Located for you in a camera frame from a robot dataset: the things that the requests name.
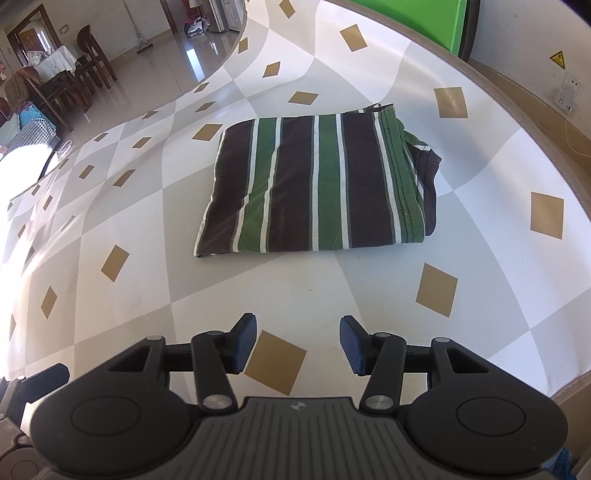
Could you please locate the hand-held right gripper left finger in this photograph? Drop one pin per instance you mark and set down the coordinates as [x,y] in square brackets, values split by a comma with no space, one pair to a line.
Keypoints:
[244,344]

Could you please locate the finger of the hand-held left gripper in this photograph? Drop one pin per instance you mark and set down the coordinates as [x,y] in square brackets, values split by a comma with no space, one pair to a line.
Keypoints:
[46,381]

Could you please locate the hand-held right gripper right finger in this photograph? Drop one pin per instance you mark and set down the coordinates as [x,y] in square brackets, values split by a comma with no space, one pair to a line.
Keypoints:
[353,344]

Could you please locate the green brown striped t-shirt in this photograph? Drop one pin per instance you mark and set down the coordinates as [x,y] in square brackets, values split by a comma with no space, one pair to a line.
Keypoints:
[318,184]

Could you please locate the blue cloth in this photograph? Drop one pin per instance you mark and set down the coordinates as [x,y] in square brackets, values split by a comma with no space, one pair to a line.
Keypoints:
[28,112]

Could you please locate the round back wooden chair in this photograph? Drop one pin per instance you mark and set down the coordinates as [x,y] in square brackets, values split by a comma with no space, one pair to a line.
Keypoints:
[4,110]

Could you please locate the dark wooden dining chair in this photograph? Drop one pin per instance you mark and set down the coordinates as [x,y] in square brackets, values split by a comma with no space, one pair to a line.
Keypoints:
[44,94]
[94,55]

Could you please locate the brown garment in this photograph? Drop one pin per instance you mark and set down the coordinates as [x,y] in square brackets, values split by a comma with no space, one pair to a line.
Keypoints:
[16,87]

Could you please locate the floor mop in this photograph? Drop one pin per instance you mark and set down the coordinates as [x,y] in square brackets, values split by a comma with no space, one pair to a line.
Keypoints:
[143,44]

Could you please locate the dining table with white cloth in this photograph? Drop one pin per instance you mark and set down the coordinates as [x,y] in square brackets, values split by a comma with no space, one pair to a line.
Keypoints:
[54,60]

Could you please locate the crumpled plastic bag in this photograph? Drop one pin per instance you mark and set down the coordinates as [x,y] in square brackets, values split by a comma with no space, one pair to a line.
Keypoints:
[196,25]

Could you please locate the silver refrigerator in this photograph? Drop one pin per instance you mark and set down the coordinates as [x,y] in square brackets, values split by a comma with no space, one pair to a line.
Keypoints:
[226,14]

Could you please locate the green plastic board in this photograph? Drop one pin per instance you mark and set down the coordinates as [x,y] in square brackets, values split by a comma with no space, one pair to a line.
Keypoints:
[459,23]

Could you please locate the yellow warning sticker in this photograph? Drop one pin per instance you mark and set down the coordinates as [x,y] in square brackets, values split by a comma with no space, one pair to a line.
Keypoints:
[558,59]

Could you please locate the white wall socket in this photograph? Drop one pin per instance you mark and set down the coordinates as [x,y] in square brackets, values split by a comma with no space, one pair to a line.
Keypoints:
[567,94]

